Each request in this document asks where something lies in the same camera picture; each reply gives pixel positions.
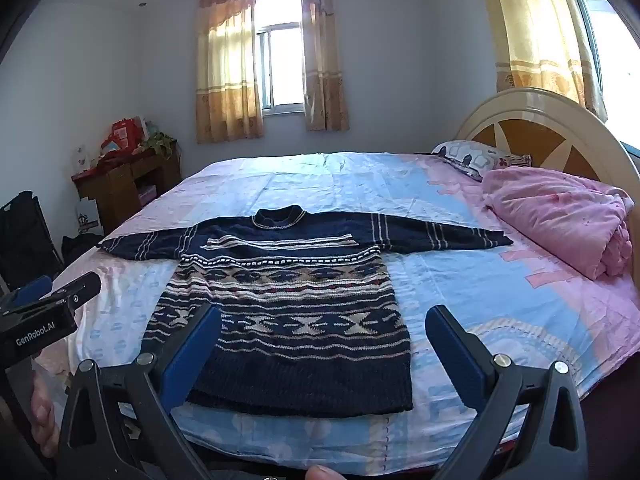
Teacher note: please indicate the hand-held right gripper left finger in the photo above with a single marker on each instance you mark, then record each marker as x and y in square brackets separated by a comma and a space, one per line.
[192, 355]

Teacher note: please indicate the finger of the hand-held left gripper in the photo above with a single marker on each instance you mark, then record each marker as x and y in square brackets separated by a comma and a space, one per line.
[82, 286]
[30, 289]

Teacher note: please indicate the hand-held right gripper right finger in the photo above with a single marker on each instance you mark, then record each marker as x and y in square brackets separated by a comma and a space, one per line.
[455, 355]

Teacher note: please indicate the navy patterned knit sweater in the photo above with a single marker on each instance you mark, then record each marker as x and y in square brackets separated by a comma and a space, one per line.
[300, 305]

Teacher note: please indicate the person's left hand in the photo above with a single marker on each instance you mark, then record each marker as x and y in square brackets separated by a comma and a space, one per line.
[42, 412]

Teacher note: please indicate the person's right hand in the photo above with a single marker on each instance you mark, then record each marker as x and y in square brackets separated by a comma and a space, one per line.
[325, 473]

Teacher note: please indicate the black bag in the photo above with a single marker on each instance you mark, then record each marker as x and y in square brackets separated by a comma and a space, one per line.
[80, 249]

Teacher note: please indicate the black folding chair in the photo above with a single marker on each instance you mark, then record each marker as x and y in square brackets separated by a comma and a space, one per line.
[25, 235]

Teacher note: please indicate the white printed bag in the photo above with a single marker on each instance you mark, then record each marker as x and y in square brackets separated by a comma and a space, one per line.
[86, 217]

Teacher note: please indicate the bed with blue pink sheet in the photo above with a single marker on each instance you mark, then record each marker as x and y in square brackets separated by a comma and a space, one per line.
[450, 285]

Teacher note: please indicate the brown wooden cabinet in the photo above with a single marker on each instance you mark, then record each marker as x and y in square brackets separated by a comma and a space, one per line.
[120, 185]

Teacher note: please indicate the red gift bag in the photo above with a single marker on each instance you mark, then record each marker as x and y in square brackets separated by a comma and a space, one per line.
[122, 135]

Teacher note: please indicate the green leafy plant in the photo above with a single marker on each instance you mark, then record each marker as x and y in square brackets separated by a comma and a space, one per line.
[160, 144]

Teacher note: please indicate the pink folded quilt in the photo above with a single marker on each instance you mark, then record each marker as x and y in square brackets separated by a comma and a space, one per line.
[555, 215]

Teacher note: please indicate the white patterned pillow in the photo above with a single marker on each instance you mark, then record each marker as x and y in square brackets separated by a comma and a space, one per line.
[470, 156]

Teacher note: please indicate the cream and wood headboard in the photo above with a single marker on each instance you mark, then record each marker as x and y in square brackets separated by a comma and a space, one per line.
[545, 125]

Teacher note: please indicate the wide yellow orange curtain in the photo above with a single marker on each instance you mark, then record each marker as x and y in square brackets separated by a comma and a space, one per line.
[227, 70]

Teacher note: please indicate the small window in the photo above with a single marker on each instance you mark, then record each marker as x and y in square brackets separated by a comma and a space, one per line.
[282, 55]

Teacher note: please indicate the narrow yellow orange curtain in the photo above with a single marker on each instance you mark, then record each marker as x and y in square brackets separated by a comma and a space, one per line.
[322, 60]

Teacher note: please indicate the large yellow orange curtain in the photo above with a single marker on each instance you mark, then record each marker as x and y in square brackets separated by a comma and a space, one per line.
[540, 35]

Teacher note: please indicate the large bright window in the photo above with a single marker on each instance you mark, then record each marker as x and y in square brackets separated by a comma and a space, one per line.
[617, 50]

